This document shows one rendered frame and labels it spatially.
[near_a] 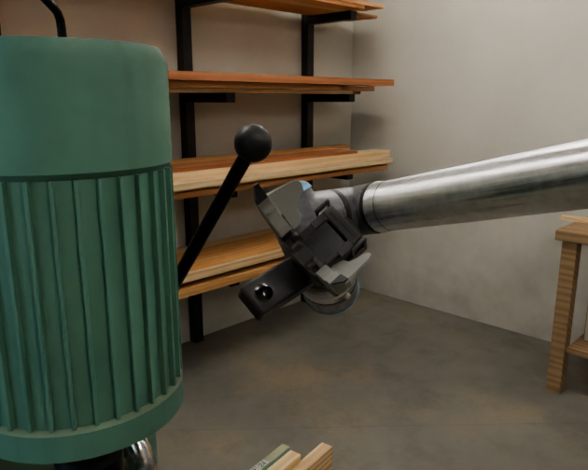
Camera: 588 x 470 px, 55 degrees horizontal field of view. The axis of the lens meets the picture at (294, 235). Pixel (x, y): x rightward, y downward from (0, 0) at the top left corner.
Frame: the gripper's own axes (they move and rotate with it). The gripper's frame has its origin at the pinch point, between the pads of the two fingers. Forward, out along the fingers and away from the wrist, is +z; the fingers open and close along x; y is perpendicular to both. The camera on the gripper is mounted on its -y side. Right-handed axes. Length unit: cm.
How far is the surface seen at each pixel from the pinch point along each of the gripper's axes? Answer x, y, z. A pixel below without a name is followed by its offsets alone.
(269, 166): -114, 41, -229
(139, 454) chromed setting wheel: 4.0, -30.4, -12.2
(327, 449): 18.1, -15.2, -35.7
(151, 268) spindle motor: -0.5, -11.7, 16.1
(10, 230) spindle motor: -5.9, -16.5, 23.7
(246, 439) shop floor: -9, -56, -205
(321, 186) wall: -122, 75, -333
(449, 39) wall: -116, 189, -266
